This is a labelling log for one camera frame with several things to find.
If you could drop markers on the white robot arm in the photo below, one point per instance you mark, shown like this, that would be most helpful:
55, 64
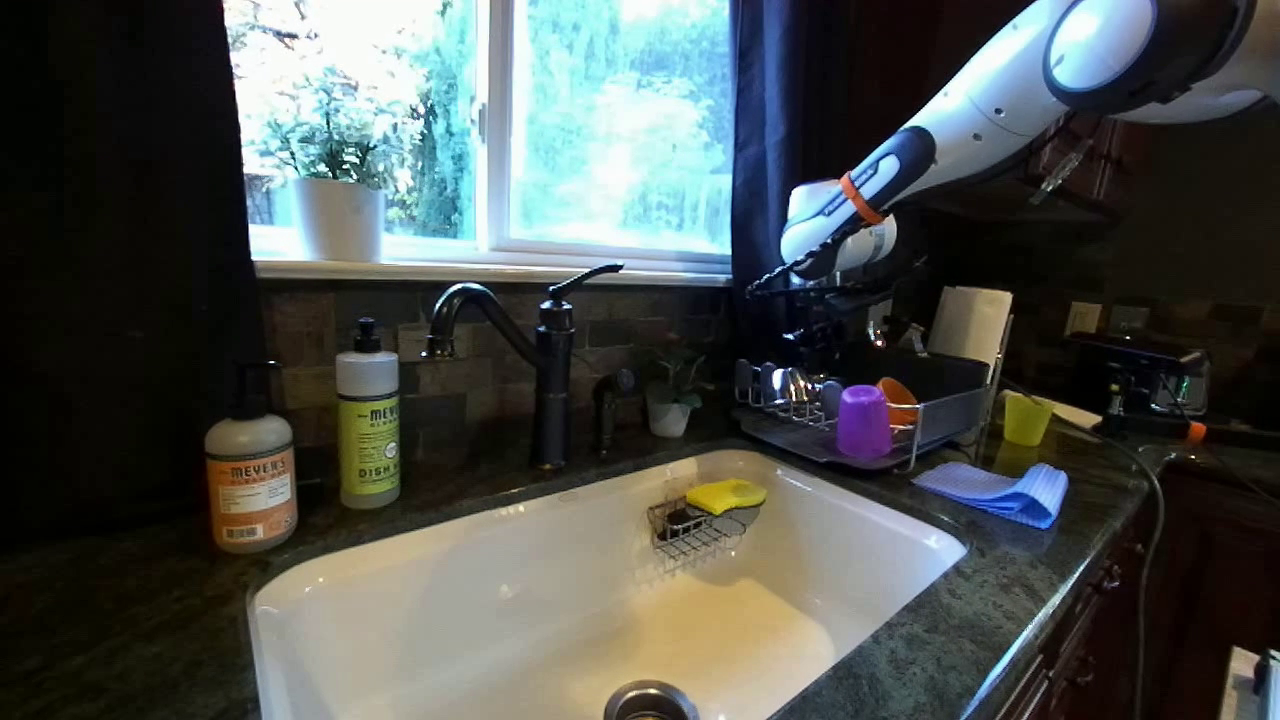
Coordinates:
1053, 63

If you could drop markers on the green plastic cup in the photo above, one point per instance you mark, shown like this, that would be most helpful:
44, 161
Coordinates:
1024, 419

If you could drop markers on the small potted counter plant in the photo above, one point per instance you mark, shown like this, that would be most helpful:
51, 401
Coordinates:
673, 390

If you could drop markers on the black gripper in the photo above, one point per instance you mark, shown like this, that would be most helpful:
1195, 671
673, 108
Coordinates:
813, 304

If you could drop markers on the blue striped dish cloth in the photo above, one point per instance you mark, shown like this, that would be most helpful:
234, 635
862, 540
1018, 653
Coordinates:
1035, 498

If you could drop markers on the white pot window plant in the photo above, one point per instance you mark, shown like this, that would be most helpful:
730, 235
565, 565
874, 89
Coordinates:
330, 144

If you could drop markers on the green label soap bottle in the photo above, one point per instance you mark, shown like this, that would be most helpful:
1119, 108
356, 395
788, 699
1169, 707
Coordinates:
369, 419

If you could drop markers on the orange plastic cup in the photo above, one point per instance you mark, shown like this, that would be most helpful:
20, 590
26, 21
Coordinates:
896, 399

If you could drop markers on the paper towel roll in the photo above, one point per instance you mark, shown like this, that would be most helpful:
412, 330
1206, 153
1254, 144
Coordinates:
972, 325

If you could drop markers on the steel dish rack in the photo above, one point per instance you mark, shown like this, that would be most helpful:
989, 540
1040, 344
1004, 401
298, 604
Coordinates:
803, 409

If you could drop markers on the white ceramic kitchen sink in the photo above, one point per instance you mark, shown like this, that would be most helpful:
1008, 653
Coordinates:
547, 604

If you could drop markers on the dark bronze kitchen faucet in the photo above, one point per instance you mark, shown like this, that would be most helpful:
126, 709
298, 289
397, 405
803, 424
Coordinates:
547, 348

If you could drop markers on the yellow sponge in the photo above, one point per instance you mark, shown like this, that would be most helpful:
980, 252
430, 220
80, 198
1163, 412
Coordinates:
724, 498

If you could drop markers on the black toaster appliance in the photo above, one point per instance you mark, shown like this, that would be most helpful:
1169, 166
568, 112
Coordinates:
1137, 375

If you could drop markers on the purple plastic cup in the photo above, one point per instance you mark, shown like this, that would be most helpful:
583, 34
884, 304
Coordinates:
862, 424

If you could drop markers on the dark blue curtain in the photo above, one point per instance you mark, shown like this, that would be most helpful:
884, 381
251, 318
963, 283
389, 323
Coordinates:
766, 139

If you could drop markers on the orange label soap bottle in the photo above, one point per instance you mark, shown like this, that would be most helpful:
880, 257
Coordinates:
251, 468

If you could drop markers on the sink drain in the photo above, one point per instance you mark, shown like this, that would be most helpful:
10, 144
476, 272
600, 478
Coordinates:
649, 702

